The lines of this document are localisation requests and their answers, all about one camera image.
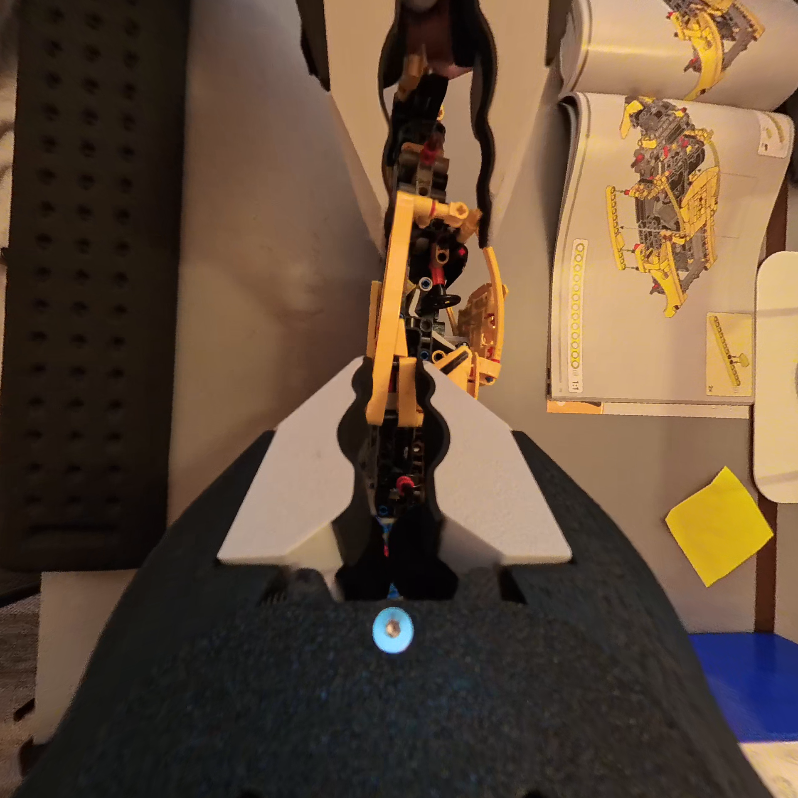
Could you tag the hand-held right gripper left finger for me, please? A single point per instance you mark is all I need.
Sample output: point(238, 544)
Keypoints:
point(287, 499)

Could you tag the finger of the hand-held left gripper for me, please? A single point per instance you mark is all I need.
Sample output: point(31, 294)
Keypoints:
point(355, 75)
point(520, 62)

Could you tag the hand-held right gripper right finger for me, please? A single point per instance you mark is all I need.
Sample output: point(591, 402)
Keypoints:
point(499, 499)

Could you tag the yellow brick car model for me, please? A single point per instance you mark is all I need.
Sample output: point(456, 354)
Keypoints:
point(399, 280)

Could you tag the grey desk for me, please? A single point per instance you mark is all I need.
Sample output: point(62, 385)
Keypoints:
point(262, 249)

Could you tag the open instruction booklet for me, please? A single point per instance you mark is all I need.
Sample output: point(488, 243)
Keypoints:
point(654, 361)

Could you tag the yellow sticky note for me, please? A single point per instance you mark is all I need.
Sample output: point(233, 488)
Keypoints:
point(717, 530)

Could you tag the black perforated chair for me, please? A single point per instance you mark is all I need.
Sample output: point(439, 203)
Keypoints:
point(81, 280)

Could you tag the white stand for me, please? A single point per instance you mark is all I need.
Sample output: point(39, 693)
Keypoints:
point(779, 374)

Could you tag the blue plastic bin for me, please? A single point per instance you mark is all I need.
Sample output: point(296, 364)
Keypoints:
point(748, 686)

